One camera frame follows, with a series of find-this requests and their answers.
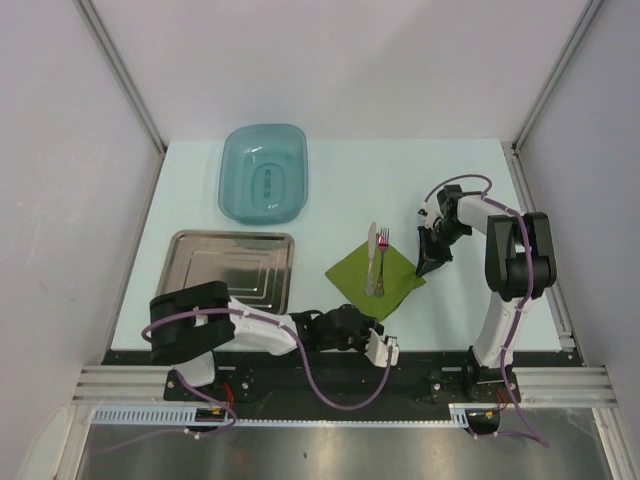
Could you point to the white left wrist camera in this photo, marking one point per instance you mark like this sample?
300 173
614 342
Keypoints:
382 350

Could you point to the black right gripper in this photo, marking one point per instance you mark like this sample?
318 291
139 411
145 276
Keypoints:
430 257

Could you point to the green paper napkin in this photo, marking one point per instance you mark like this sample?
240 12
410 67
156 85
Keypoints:
349 276

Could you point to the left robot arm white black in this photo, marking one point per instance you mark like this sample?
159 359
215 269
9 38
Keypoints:
187 325

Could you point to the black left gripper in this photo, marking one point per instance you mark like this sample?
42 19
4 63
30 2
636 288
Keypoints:
368 323

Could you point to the silver table knife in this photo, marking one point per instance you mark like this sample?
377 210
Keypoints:
372 245

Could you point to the silver metal tray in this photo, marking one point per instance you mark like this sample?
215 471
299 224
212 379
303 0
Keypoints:
256 266

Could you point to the silver fork pink tines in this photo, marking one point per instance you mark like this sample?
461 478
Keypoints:
383 245

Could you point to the light blue cable duct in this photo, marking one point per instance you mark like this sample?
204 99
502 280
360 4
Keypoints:
144 415

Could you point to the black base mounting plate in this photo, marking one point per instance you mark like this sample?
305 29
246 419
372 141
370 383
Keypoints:
339 375

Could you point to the teal plastic bin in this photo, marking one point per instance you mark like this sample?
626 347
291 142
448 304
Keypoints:
264 174

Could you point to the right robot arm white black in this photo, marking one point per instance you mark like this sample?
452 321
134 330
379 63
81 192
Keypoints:
519 266

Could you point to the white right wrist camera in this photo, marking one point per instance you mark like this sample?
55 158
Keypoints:
430 213

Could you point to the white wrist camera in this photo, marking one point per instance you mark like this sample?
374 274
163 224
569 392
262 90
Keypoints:
430 213
382 350

